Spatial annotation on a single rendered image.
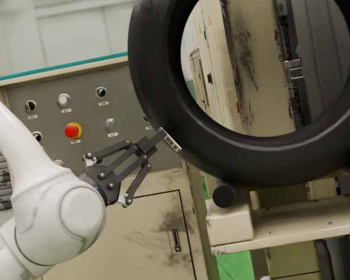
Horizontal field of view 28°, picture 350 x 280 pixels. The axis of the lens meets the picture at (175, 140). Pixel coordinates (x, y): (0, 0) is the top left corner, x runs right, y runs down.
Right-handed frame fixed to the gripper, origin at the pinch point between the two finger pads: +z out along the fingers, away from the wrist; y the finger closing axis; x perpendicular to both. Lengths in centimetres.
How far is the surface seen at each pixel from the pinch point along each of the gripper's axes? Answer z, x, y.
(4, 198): 330, -880, -111
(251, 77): 44.0, -12.2, 2.9
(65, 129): 29, -73, -23
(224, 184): 6.5, 0.7, 15.9
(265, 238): 4.8, 1.6, 29.2
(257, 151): 11.9, 8.7, 15.0
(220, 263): 170, -281, 80
